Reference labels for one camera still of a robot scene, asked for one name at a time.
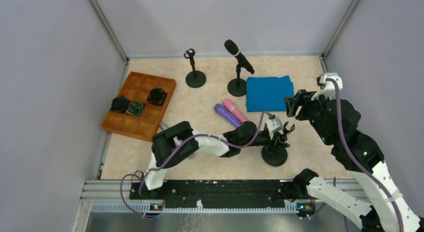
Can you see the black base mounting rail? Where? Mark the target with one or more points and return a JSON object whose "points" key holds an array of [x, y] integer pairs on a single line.
{"points": [[222, 194]]}

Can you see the blue folded cloth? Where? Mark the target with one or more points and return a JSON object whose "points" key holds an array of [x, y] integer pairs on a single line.
{"points": [[268, 93]]}

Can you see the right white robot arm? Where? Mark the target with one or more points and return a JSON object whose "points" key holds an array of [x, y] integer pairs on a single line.
{"points": [[336, 122]]}

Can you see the brown wooden compartment tray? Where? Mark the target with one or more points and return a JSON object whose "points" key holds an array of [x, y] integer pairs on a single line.
{"points": [[136, 88]]}

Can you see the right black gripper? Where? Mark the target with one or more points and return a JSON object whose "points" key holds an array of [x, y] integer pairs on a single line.
{"points": [[298, 104]]}

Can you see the silver grey microphone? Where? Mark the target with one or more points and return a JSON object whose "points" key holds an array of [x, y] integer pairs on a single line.
{"points": [[163, 126]]}

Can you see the green black bundle in tray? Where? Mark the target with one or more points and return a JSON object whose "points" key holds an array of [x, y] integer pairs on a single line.
{"points": [[135, 108]]}

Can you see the black mic stand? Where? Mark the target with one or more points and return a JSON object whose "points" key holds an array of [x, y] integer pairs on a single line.
{"points": [[279, 158], [237, 87], [195, 78]]}

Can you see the black microphone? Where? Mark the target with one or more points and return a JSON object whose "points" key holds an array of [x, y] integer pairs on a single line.
{"points": [[233, 49]]}

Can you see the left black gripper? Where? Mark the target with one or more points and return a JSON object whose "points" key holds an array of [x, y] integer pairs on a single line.
{"points": [[276, 137]]}

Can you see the purple microphone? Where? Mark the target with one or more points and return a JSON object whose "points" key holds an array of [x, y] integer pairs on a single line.
{"points": [[221, 110]]}

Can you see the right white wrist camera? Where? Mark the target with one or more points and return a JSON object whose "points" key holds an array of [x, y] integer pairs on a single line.
{"points": [[327, 88]]}

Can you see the pink microphone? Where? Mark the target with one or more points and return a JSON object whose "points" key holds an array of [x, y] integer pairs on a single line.
{"points": [[230, 106]]}

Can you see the black bundle upper tray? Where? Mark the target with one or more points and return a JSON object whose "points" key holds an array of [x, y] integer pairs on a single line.
{"points": [[157, 97]]}

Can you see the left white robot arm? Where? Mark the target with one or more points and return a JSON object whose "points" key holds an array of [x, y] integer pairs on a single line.
{"points": [[175, 144]]}

